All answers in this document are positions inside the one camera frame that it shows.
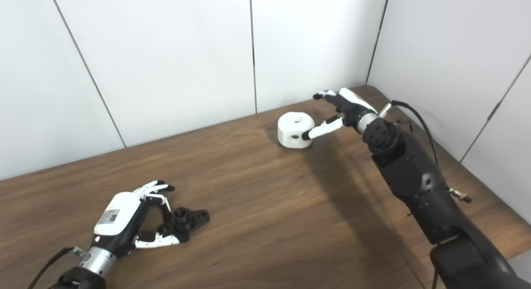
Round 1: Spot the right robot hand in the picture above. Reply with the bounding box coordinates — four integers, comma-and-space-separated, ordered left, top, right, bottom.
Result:
302, 88, 380, 141

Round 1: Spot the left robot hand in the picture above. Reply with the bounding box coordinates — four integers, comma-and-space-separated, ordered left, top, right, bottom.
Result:
92, 180, 181, 259

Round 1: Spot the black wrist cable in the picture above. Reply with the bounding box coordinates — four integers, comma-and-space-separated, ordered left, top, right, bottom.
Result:
27, 246, 91, 289
378, 100, 441, 169

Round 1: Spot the round white piece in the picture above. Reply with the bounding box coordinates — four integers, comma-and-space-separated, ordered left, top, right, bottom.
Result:
277, 111, 315, 149

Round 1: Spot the black flanged holder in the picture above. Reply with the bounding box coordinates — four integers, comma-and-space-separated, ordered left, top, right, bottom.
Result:
157, 207, 210, 243

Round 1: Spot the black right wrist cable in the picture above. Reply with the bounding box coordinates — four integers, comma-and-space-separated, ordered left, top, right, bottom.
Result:
378, 100, 441, 169

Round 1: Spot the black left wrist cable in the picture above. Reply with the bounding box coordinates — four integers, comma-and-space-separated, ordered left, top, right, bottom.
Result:
27, 246, 91, 289

